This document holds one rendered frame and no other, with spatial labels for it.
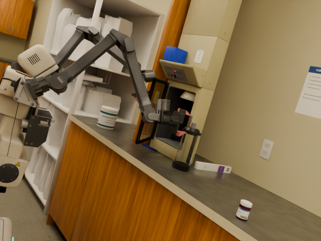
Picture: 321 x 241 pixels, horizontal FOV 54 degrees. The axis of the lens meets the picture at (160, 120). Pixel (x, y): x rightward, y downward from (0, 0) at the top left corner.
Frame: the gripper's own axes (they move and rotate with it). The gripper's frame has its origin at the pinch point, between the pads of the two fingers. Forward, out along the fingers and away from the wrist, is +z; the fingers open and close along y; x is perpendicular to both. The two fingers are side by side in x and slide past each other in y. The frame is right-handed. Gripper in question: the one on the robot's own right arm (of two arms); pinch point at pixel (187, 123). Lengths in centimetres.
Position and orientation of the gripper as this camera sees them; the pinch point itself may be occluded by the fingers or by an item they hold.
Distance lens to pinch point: 171.0
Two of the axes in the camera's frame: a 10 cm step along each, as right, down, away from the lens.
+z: 7.6, 1.5, 6.3
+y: 2.7, -9.6, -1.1
